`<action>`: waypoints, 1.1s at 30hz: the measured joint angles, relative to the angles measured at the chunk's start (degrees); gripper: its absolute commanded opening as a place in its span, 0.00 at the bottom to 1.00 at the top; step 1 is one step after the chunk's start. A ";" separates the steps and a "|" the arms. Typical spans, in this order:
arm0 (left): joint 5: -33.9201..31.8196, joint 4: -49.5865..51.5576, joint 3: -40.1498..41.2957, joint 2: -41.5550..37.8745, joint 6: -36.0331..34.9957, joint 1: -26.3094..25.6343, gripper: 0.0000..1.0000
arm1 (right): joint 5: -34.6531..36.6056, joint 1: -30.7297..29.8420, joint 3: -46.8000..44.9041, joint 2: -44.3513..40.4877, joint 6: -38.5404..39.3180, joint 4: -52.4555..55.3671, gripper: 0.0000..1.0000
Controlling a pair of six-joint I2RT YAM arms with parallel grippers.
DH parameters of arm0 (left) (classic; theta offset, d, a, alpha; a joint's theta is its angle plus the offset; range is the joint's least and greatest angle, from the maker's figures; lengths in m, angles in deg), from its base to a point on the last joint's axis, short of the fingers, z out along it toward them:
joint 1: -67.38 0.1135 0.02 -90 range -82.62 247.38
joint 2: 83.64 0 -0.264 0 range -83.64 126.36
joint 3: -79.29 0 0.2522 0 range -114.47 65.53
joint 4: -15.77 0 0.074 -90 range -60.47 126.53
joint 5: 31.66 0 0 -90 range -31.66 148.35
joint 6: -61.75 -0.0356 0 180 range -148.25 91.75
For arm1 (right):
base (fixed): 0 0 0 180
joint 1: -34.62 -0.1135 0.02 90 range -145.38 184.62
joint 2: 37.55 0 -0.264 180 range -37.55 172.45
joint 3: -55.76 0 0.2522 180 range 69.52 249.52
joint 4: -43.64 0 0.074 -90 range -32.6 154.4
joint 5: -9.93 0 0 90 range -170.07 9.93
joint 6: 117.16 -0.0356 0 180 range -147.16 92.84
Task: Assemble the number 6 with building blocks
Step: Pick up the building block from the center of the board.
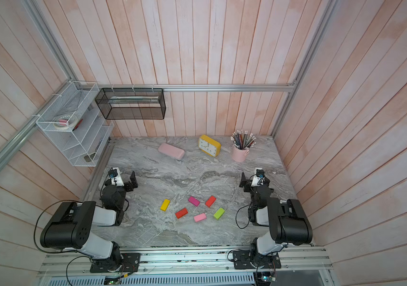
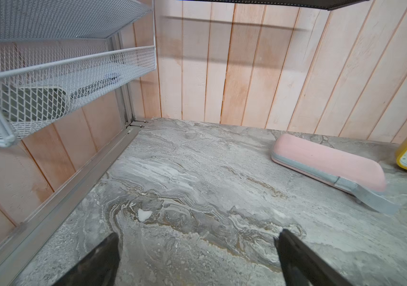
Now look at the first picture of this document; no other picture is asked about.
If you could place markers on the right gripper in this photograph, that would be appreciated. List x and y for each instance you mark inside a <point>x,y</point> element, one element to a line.
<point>249,185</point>

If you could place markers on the pink block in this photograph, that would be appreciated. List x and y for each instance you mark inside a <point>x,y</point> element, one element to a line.
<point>200,217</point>

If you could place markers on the white wire shelf rack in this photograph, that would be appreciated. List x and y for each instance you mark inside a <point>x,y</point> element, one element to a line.
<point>83,146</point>

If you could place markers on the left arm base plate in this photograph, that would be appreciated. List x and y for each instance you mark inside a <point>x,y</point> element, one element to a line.
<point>123,262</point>

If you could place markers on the green block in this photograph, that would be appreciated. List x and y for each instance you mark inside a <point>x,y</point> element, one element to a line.
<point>219,213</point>

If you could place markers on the yellow block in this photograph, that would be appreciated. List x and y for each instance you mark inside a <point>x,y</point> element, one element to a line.
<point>165,205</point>

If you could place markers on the pink pencil cup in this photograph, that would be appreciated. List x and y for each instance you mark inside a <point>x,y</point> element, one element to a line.
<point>239,155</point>

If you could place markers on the tape roll on shelf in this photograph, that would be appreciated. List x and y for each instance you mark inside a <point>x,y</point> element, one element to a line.
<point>65,122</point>

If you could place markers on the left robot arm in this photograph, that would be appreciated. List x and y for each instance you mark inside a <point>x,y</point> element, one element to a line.
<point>69,229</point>

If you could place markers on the yellow alarm clock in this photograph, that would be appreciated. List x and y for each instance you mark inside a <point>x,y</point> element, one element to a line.
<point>209,145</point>

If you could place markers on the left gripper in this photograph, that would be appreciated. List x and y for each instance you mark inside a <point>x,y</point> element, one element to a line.
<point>134,184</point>

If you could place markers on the aluminium front rail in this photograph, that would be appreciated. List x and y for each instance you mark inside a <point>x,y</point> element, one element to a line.
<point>192,260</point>

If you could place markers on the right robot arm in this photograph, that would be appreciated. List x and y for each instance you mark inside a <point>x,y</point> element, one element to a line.
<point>285,219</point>

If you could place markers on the red block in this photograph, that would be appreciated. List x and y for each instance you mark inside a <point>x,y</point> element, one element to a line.
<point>181,213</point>
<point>210,201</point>

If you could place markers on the pink pencil case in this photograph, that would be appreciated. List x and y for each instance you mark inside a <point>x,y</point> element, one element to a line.
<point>171,151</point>

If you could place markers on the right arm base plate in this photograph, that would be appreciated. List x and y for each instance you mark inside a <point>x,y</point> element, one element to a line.
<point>249,259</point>

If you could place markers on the black mesh wall basket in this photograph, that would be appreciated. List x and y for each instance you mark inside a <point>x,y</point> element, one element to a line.
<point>131,103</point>

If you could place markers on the magenta block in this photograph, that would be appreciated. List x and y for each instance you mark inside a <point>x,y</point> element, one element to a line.
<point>194,201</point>

